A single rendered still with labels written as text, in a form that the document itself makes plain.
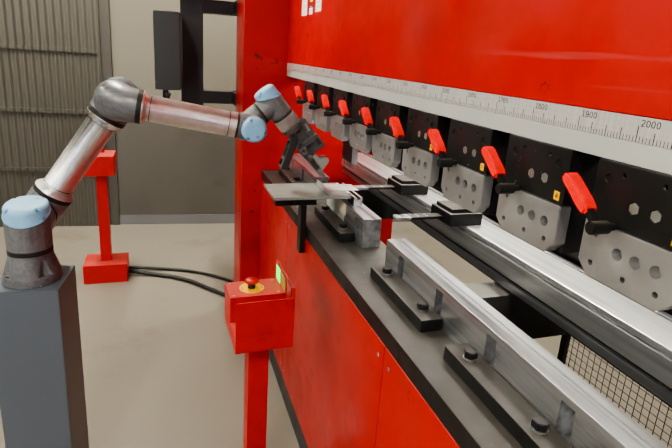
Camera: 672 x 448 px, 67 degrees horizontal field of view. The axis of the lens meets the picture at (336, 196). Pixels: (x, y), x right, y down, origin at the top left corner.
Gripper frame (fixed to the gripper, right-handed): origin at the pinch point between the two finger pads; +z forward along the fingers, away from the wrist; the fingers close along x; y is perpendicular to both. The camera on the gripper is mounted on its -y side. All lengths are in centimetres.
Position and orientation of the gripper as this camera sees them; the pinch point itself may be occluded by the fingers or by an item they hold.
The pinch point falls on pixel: (320, 175)
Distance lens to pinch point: 178.1
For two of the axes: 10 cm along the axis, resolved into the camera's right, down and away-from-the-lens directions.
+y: 7.7, -6.4, 0.7
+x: -3.1, -2.7, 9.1
